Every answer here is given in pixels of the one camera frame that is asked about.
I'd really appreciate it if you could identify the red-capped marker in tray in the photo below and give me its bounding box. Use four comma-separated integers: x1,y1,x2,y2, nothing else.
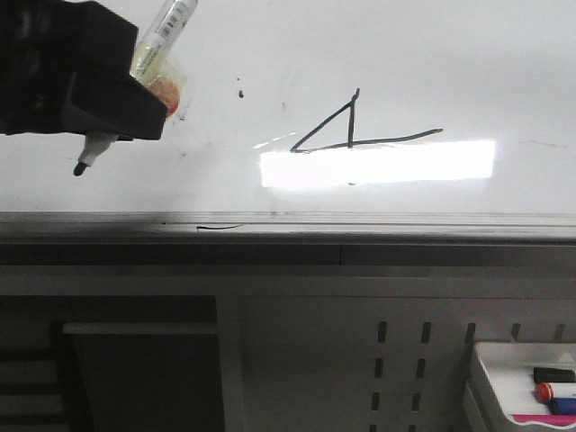
535,382,576,404

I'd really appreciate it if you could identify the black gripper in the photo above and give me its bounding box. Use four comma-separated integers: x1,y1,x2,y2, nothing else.
1,1,167,140

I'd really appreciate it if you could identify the white whiteboard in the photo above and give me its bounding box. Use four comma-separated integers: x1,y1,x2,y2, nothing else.
1,1,575,241

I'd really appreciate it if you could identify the pink marker in tray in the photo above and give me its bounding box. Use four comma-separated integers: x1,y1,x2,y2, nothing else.
510,414,576,427

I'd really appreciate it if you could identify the white black-tipped whiteboard marker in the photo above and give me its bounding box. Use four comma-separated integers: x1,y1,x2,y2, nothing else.
73,0,199,177

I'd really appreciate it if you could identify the black-capped marker in tray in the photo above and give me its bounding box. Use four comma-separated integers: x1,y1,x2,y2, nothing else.
533,367,576,384

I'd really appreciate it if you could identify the white plastic marker tray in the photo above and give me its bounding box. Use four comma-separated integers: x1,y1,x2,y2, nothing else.
463,342,575,431

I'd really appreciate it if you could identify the grey perforated metal stand panel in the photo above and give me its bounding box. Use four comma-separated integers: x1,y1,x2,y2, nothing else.
1,243,575,431

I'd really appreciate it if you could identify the blue-capped marker in tray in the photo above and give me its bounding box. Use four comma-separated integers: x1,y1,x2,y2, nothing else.
549,398,576,416

